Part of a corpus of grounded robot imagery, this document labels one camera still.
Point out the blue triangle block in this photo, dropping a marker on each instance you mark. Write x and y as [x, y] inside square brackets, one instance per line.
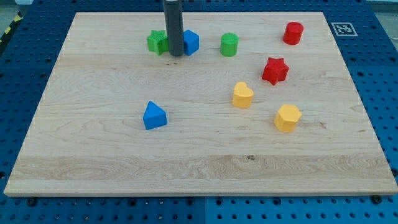
[154, 116]

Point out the green star block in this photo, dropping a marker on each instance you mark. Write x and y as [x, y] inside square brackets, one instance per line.
[158, 42]

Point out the red star block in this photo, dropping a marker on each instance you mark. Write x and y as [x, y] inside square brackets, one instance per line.
[275, 71]

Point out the yellow heart block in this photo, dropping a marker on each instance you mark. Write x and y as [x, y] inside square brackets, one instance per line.
[242, 95]

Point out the wooden board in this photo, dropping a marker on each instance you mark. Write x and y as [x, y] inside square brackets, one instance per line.
[88, 139]

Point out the blue cube block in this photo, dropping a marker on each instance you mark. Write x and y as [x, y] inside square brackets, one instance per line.
[191, 42]

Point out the green cylinder block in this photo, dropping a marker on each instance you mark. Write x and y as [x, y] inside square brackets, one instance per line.
[229, 44]

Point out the yellow hexagon block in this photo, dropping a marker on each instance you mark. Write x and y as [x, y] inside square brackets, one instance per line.
[287, 118]

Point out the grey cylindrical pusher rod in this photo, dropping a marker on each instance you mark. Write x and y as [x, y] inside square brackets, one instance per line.
[174, 26]

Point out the red cylinder block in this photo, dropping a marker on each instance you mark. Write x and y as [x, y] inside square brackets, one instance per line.
[293, 33]

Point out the white fiducial marker tag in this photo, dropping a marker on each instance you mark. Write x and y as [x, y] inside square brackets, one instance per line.
[344, 29]

